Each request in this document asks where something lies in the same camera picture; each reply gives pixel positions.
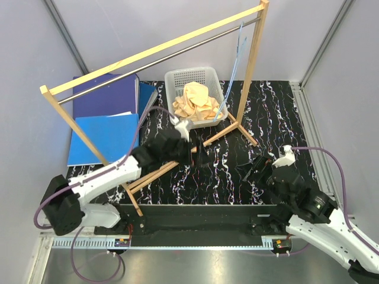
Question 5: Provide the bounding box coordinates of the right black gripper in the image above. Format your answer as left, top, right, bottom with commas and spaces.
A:
235, 153, 292, 206

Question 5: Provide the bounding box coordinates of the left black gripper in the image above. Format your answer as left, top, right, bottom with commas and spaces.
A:
161, 136, 211, 166

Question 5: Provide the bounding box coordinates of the beige t shirt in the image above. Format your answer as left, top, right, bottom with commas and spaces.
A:
172, 82, 222, 122

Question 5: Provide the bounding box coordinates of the light blue wire hanger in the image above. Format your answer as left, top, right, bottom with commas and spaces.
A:
213, 22, 247, 122

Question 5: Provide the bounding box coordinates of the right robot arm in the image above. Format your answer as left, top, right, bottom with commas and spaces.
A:
237, 156, 378, 283

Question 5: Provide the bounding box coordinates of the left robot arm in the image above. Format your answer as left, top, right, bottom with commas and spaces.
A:
40, 134, 209, 236

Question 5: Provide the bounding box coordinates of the black marbled table mat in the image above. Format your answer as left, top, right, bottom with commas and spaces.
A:
59, 79, 344, 206

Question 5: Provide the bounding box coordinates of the white plastic basket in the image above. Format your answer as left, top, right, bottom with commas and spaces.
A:
165, 67, 227, 128

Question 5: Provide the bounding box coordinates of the blue upright binder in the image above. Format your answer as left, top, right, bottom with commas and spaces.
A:
138, 82, 158, 122

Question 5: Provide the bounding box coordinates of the blue folder with papers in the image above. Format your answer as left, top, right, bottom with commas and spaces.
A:
68, 113, 139, 166

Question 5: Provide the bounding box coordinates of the wooden clothes rack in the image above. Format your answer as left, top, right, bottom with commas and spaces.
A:
40, 1, 269, 217

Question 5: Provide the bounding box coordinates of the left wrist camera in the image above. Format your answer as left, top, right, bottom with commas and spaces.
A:
171, 117, 194, 142

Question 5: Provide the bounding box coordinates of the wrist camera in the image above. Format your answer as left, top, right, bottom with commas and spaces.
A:
171, 117, 194, 142
272, 145, 296, 168

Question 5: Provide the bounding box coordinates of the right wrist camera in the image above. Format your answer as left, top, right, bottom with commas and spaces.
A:
272, 145, 296, 168

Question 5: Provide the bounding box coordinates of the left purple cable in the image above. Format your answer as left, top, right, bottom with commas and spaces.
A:
33, 106, 178, 282

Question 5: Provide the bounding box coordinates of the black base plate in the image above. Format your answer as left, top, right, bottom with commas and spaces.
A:
57, 204, 306, 237

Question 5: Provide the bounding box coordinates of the purple ring binder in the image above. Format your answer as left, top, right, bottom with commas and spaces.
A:
73, 75, 139, 118

